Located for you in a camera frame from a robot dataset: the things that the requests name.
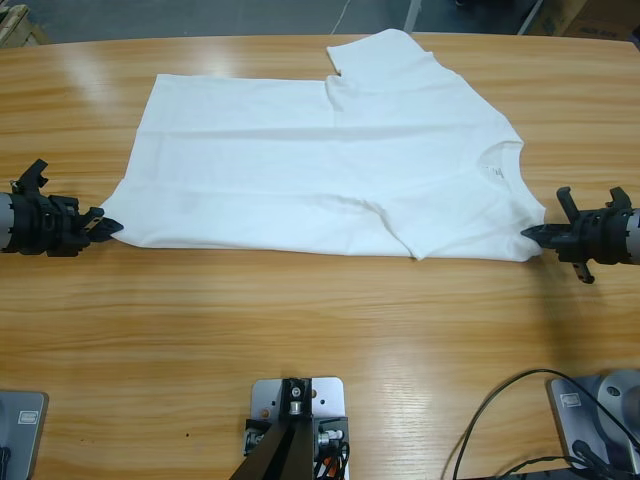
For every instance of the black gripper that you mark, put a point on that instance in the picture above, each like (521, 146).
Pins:
(595, 237)
(45, 225)

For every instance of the white T-shirt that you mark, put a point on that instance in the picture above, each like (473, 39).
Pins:
(300, 175)

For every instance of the pale printed cardboard box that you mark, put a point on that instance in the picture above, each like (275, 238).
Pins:
(595, 27)

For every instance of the slanted metal bar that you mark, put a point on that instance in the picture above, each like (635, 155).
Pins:
(532, 17)

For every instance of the wooden pallet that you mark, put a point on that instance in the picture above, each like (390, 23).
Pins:
(20, 25)

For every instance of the brown cardboard box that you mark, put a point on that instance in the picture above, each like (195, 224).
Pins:
(570, 15)

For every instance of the grey base plate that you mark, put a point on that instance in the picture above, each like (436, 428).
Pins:
(565, 425)
(25, 450)

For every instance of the white upright post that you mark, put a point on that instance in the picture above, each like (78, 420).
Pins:
(411, 15)

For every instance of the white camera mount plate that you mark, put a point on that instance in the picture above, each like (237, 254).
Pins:
(330, 395)

